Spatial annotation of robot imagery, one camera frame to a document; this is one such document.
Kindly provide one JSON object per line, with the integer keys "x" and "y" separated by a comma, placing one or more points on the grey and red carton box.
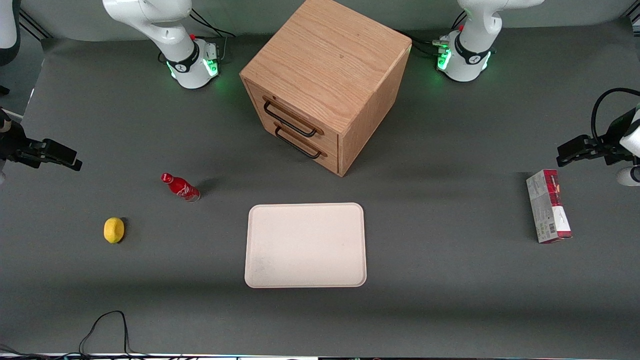
{"x": 547, "y": 205}

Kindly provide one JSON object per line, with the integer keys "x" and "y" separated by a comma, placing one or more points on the beige rectangular tray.
{"x": 305, "y": 245}

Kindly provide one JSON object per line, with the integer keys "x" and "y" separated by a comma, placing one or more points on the red soda bottle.
{"x": 181, "y": 188}

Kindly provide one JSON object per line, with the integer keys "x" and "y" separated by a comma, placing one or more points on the yellow lemon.
{"x": 114, "y": 230}

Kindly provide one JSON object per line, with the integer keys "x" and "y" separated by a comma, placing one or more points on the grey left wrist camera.
{"x": 627, "y": 177}

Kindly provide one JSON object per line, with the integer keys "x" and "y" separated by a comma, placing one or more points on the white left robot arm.
{"x": 472, "y": 55}

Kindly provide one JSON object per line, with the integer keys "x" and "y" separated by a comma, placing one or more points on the black frame strut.
{"x": 35, "y": 26}
{"x": 635, "y": 20}

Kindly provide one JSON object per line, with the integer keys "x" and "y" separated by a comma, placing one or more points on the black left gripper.
{"x": 609, "y": 141}

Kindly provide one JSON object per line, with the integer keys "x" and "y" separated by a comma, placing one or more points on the oak wooden drawer cabinet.
{"x": 330, "y": 55}

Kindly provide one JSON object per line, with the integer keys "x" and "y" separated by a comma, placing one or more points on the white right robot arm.
{"x": 165, "y": 35}

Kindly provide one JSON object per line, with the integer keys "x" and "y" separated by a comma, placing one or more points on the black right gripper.
{"x": 15, "y": 144}

